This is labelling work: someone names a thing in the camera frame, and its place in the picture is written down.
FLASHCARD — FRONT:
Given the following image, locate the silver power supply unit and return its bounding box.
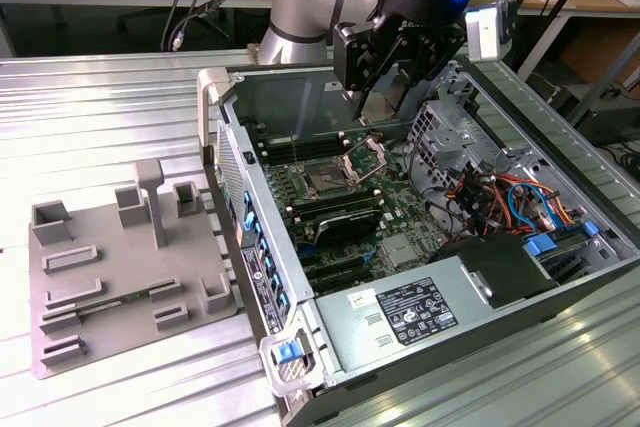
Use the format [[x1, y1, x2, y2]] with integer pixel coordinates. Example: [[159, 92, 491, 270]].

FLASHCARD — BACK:
[[312, 256, 496, 373]]

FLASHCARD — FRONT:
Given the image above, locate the square silver CPU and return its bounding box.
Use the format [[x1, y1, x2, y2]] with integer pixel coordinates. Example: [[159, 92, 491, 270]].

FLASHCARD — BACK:
[[360, 65, 417, 124]]

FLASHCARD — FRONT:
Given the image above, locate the black RAM slot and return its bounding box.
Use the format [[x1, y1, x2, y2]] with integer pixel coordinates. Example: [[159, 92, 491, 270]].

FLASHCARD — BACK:
[[262, 144, 351, 164], [258, 134, 346, 153], [292, 196, 384, 223], [287, 187, 376, 211]]

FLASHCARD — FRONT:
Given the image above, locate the green RAM stick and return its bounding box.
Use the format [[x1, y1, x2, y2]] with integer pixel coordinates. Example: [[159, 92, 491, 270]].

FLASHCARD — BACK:
[[74, 289, 156, 318]]

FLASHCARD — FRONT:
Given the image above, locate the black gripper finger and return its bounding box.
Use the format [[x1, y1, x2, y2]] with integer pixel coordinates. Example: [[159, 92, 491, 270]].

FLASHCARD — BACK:
[[393, 25, 465, 114], [332, 20, 397, 123]]

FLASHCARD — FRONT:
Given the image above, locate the red wire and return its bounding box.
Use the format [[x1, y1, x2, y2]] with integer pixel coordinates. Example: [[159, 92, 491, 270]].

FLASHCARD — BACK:
[[491, 180, 507, 229]]

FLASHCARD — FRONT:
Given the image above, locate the orange wire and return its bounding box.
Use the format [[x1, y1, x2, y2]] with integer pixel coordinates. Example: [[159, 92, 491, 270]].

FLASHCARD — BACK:
[[494, 174, 587, 227]]

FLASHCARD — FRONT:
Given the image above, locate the black box under desk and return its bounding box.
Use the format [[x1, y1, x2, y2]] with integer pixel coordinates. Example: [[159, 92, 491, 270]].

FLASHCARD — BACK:
[[569, 81, 640, 148]]

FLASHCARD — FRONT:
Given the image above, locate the grey plastic parts rack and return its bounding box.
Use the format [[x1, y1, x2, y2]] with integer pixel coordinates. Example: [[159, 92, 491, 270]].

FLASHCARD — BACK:
[[29, 159, 246, 379]]

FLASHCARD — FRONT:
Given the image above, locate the perforated metal drive cage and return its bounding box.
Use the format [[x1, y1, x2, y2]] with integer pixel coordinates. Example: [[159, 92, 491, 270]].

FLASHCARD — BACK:
[[407, 99, 501, 198]]

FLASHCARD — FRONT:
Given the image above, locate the metal socket cover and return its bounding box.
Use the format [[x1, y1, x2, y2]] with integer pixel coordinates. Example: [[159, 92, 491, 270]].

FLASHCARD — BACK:
[[339, 139, 389, 183]]

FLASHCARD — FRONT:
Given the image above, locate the large blue drive latch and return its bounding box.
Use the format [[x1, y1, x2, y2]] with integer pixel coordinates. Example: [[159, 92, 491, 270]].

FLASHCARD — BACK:
[[526, 233, 557, 259]]

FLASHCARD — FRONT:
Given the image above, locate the blue wire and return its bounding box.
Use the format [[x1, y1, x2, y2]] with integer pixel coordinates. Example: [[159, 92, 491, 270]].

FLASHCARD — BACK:
[[507, 182, 554, 234]]

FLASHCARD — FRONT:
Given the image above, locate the CPU socket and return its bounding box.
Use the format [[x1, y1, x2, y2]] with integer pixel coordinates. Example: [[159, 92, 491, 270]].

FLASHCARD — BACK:
[[299, 161, 351, 198]]

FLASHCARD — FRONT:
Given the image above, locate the green motherboard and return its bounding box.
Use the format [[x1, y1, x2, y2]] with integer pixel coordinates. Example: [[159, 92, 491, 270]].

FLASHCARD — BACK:
[[249, 124, 454, 298]]

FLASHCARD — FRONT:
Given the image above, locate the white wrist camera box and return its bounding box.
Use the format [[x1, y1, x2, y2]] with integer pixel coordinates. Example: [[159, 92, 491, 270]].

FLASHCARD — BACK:
[[463, 0, 517, 65]]

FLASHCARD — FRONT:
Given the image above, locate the black plastic shroud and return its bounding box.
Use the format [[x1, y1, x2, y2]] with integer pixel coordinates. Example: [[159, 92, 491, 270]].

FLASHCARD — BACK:
[[429, 234, 559, 311]]

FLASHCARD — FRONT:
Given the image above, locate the black expansion slot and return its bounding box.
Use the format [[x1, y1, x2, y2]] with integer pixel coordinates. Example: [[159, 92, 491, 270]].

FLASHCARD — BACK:
[[307, 269, 374, 296], [303, 256, 364, 281]]

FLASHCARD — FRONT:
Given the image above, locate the thick black camera cable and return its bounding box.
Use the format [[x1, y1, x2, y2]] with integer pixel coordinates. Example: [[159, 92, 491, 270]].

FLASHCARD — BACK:
[[162, 0, 264, 52]]

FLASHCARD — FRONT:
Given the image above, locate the brown cardboard box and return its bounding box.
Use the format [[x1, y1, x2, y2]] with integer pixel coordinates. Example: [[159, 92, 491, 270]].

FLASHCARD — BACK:
[[554, 29, 640, 86]]

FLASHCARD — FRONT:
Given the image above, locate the blue case handle latch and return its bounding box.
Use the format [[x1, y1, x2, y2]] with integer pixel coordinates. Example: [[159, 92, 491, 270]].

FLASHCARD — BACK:
[[277, 341, 302, 364]]

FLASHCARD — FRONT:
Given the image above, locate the open grey PC case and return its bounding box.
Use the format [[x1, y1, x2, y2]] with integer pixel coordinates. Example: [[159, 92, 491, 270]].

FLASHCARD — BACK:
[[196, 57, 640, 427]]

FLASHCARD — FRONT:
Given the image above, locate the black expansion card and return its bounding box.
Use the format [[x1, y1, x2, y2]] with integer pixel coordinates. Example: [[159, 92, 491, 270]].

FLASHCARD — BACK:
[[312, 211, 381, 248]]

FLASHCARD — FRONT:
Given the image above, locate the silver chipset heat sink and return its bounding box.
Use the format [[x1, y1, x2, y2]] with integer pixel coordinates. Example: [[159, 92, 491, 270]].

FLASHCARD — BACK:
[[382, 236, 421, 266]]

